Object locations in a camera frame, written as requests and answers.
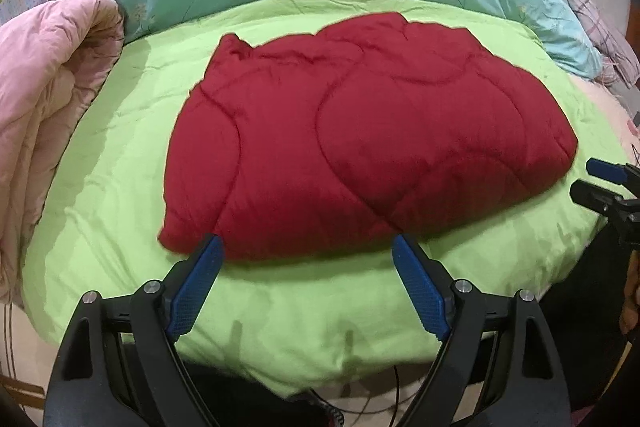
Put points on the pink quilt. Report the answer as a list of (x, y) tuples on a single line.
[(45, 97)]

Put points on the pale pink bed sheet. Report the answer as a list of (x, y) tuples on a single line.
[(610, 112)]

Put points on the green bed blanket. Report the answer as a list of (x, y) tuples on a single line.
[(125, 157)]

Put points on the pink checked pillow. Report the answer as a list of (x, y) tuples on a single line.
[(600, 27)]

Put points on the red quilted padded garment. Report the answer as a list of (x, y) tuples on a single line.
[(375, 132)]

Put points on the person's right hand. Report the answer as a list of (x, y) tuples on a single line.
[(632, 297)]

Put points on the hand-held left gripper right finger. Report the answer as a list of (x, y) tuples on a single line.
[(417, 287)]

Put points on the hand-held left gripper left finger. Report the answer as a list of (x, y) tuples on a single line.
[(197, 287)]

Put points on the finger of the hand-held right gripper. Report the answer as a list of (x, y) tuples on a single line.
[(592, 196), (605, 171)]

